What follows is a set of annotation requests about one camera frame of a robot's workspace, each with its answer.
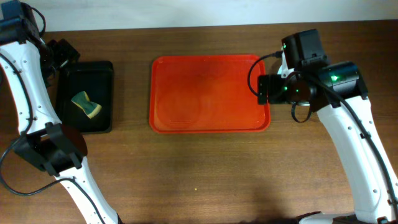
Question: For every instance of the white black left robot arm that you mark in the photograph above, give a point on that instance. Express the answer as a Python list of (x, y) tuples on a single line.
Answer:
[(44, 141)]

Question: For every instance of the cream white plate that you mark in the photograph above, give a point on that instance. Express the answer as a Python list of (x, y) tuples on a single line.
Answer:
[(302, 103)]

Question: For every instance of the yellow green sponge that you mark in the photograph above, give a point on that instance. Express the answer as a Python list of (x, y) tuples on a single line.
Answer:
[(82, 100)]

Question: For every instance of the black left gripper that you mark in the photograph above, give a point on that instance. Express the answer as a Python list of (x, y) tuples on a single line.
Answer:
[(63, 51)]

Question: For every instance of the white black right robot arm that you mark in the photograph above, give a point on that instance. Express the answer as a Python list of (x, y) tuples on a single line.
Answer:
[(338, 95)]

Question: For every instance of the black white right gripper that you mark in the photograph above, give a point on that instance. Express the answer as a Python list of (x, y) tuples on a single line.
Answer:
[(262, 89)]

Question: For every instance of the red plastic tray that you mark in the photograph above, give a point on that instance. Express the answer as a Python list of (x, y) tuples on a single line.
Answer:
[(206, 94)]

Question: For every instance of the black plastic tray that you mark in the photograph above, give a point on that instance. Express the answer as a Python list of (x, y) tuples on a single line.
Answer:
[(97, 80)]

